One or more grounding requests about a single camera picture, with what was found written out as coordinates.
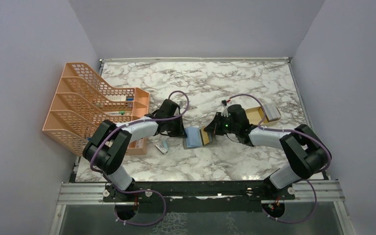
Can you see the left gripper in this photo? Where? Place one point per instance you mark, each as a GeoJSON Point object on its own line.
{"type": "Point", "coordinates": [180, 132]}

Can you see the grey card holder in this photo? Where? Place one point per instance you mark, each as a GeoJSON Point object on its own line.
{"type": "Point", "coordinates": [193, 139]}

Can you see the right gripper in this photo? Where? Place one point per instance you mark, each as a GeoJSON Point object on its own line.
{"type": "Point", "coordinates": [214, 127]}

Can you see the gold credit card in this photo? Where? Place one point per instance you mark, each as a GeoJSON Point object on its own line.
{"type": "Point", "coordinates": [206, 138]}

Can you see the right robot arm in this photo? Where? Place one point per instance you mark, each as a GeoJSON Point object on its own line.
{"type": "Point", "coordinates": [305, 153]}

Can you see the orange mesh file organizer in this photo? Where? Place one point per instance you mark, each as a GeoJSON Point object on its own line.
{"type": "Point", "coordinates": [83, 99]}

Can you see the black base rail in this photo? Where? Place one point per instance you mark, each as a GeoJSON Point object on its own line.
{"type": "Point", "coordinates": [198, 196]}

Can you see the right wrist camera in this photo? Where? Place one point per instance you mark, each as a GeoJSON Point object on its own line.
{"type": "Point", "coordinates": [226, 104]}

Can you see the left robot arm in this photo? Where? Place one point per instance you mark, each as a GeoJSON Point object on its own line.
{"type": "Point", "coordinates": [109, 143]}

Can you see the yellow oval card tray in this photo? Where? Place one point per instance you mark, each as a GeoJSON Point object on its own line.
{"type": "Point", "coordinates": [255, 115]}

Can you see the small blue white clip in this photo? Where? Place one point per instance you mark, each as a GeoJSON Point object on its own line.
{"type": "Point", "coordinates": [163, 147]}

